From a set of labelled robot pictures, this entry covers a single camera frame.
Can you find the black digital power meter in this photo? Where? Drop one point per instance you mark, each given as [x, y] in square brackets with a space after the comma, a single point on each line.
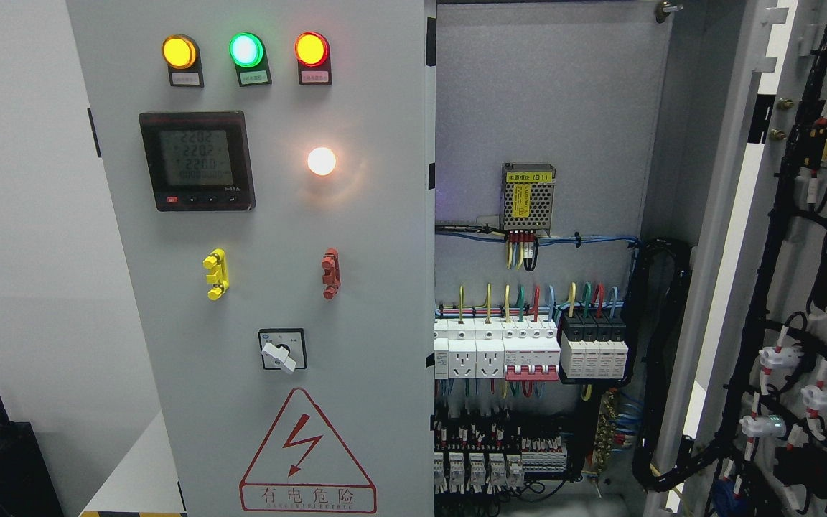
[198, 160]

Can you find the white glowing indicator lamp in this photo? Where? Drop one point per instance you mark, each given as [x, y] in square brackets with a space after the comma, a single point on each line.
[321, 161]

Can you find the white rotary selector switch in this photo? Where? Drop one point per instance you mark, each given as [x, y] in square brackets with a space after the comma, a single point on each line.
[283, 349]

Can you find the metal mesh power supply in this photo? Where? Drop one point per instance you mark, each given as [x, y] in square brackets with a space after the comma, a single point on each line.
[527, 196]

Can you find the black white surge protector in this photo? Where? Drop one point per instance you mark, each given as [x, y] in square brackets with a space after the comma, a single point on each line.
[593, 349]

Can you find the red terminal post block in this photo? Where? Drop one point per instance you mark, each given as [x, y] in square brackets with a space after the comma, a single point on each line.
[331, 273]

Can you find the red triangle warning sticker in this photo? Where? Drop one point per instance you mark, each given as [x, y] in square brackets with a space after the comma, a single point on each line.
[303, 466]

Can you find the grey cabinet door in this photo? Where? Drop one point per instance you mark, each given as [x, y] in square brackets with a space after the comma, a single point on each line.
[765, 418]
[372, 103]

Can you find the lower relay terminal row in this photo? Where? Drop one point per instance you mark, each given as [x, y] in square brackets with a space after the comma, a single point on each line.
[484, 455]

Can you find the yellow terminal post block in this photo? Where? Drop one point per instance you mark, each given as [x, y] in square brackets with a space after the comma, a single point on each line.
[217, 274]

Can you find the green indicator lamp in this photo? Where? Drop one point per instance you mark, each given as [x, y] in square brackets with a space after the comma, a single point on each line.
[246, 50]

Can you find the red indicator lamp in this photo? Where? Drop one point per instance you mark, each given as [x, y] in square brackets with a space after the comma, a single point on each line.
[311, 49]

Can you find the white socket breaker row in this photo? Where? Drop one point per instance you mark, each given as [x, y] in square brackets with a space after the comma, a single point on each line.
[513, 350]

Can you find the black box at left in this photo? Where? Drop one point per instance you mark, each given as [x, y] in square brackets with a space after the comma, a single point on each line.
[25, 485]

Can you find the yellow indicator lamp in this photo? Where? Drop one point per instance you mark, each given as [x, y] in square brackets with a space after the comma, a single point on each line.
[180, 52]

